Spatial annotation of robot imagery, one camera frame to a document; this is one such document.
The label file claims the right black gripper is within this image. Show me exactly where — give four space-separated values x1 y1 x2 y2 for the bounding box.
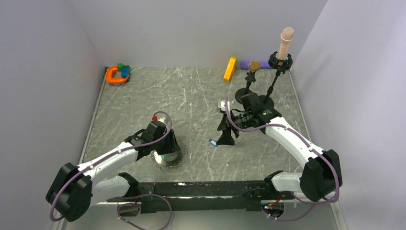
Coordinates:
216 111 252 146

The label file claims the green toy block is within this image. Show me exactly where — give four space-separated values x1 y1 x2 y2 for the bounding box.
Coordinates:
116 63 130 72

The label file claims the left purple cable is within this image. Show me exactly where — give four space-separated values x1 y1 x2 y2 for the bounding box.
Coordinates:
49 111 173 230

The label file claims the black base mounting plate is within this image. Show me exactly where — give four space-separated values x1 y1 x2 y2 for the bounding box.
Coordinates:
106 181 286 214

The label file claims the orange ring toy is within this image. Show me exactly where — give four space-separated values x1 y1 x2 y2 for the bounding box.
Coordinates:
105 66 130 85

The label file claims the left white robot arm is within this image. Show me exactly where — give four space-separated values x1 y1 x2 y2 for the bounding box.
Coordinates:
45 116 180 222

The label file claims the yellow toy block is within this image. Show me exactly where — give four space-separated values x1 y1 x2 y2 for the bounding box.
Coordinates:
223 57 237 82

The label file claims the purple cylinder toy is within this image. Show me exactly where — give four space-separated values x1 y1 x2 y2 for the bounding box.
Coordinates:
239 61 272 69

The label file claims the short black microphone stand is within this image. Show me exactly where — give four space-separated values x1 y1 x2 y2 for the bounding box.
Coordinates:
235 70 256 104

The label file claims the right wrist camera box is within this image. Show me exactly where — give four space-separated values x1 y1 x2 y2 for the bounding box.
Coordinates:
217 100 230 113

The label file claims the tall black microphone stand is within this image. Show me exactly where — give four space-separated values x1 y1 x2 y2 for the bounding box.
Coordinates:
259 51 293 110

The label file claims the blue key tag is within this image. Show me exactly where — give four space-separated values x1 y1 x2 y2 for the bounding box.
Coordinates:
209 138 218 147

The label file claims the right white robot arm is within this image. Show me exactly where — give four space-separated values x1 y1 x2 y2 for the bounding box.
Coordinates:
216 92 342 203

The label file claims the pink microphone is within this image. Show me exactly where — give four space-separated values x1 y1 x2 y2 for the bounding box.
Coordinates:
277 27 294 60

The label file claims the purple cable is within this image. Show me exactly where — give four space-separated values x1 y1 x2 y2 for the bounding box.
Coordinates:
49 111 173 230
224 96 340 222

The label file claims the blue toy block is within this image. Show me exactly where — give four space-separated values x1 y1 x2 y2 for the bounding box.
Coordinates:
121 68 130 78

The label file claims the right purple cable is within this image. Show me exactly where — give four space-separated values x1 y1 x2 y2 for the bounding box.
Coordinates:
224 96 340 222

